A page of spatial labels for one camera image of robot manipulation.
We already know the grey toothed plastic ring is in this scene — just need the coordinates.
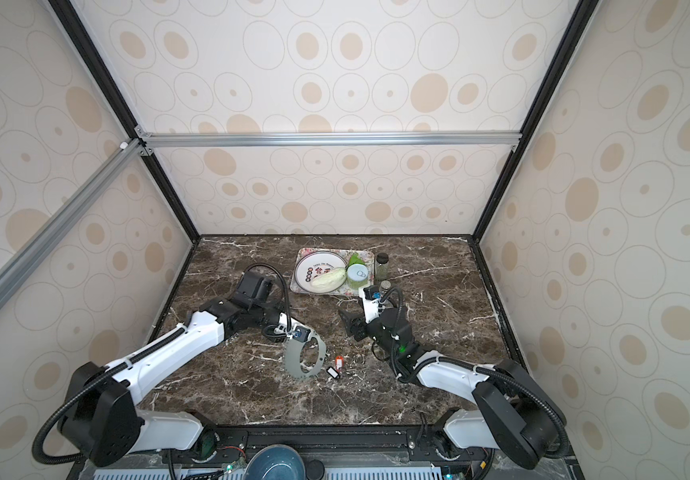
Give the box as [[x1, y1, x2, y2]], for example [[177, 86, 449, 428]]
[[283, 329, 329, 380]]

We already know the black key tag with key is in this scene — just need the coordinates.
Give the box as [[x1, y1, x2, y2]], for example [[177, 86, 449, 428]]
[[327, 367, 341, 380]]

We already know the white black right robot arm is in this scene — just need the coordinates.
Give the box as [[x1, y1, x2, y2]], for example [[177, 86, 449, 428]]
[[339, 286, 571, 469]]

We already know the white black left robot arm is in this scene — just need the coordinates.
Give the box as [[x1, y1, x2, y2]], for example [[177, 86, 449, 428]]
[[31, 263, 311, 467]]

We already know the pale green toy cabbage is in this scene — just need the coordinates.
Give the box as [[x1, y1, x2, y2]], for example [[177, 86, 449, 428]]
[[309, 268, 347, 294]]

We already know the green tin can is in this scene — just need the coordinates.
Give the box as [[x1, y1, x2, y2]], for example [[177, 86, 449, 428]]
[[346, 263, 370, 291]]

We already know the small clear glass jar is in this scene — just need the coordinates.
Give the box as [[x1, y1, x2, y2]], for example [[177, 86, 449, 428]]
[[380, 280, 392, 294]]

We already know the green toy leaf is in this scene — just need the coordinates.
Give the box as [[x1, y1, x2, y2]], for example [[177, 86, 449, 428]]
[[348, 253, 365, 266]]

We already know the dark lid glass jar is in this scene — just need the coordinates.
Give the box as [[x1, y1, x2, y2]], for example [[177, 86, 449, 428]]
[[374, 252, 390, 282]]

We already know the white plate with red text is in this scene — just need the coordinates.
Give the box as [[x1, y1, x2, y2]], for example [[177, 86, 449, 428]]
[[294, 251, 346, 287]]

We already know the blue ceramic bowl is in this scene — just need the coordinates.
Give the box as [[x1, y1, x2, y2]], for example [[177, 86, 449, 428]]
[[242, 444, 307, 480]]

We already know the silver aluminium crossbar back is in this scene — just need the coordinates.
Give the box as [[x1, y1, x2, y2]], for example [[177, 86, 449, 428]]
[[141, 131, 522, 148]]

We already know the silver aluminium crossbar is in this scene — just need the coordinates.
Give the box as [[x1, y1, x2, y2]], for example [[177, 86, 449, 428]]
[[0, 138, 142, 310], [141, 131, 522, 148]]

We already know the silver aluminium crossbar left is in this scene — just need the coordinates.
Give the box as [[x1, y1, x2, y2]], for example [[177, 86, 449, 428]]
[[0, 138, 142, 310]]

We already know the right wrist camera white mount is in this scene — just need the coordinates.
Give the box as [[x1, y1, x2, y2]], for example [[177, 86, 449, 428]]
[[359, 285, 382, 324]]

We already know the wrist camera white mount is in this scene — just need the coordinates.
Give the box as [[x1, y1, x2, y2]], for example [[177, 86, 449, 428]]
[[287, 325, 311, 344], [359, 285, 382, 324]]

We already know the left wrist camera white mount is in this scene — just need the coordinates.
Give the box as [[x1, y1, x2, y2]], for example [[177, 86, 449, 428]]
[[287, 325, 311, 344]]

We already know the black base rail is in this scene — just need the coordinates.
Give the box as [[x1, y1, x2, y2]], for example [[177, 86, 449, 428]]
[[68, 424, 583, 479]]

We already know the black corner frame post left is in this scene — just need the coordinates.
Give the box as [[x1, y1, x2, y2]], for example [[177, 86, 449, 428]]
[[48, 0, 201, 244]]

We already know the black corner frame post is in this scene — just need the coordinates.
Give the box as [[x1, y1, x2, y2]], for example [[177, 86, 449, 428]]
[[48, 0, 201, 244], [472, 0, 599, 245]]

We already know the black corner frame post right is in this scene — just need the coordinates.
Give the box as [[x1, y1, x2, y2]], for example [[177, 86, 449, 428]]
[[472, 0, 599, 245]]

